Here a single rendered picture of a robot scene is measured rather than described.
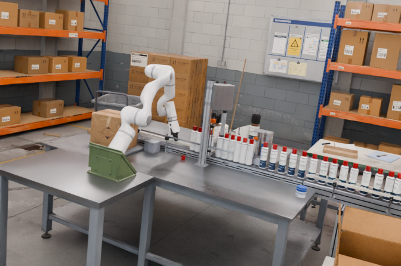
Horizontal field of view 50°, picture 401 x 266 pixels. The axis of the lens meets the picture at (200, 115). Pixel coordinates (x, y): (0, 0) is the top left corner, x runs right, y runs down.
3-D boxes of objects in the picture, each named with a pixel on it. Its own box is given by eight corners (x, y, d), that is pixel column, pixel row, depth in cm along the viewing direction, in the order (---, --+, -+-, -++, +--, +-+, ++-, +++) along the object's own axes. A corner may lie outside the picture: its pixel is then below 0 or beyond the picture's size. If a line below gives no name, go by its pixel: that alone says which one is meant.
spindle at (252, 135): (258, 144, 398) (262, 113, 392) (255, 145, 390) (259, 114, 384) (249, 142, 402) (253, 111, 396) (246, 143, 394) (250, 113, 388)
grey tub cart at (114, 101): (105, 143, 659) (110, 82, 641) (145, 149, 653) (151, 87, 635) (83, 159, 573) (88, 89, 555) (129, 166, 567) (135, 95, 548)
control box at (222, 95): (232, 110, 331) (235, 85, 327) (212, 110, 323) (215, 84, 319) (225, 107, 339) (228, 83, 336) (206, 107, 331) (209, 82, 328)
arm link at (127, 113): (129, 133, 297) (145, 107, 308) (107, 126, 303) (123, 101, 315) (134, 142, 306) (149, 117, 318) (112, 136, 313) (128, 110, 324)
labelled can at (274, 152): (275, 170, 327) (279, 144, 323) (273, 172, 323) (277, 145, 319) (269, 169, 330) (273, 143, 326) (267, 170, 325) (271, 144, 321)
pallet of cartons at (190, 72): (202, 136, 777) (211, 58, 750) (185, 145, 701) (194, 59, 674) (143, 124, 816) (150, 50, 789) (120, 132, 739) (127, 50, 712)
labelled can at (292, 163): (295, 175, 321) (299, 149, 317) (293, 177, 316) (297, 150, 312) (288, 173, 323) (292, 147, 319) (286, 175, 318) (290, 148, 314)
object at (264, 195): (338, 166, 386) (339, 163, 386) (292, 222, 255) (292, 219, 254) (146, 120, 479) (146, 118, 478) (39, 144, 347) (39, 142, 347)
